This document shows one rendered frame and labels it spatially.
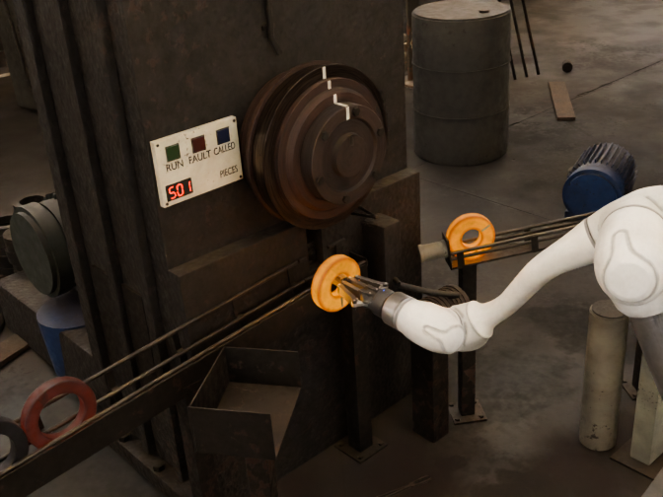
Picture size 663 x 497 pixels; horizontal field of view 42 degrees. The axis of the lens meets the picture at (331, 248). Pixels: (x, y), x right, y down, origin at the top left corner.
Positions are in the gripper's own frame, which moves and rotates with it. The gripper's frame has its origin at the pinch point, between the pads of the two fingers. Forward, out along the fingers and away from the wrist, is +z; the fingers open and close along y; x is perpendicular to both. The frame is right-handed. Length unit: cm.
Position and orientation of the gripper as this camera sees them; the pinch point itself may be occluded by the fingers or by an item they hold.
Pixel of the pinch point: (335, 277)
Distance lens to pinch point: 231.0
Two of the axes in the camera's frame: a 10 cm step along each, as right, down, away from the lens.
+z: -6.8, -3.4, 6.5
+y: 7.3, -3.5, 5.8
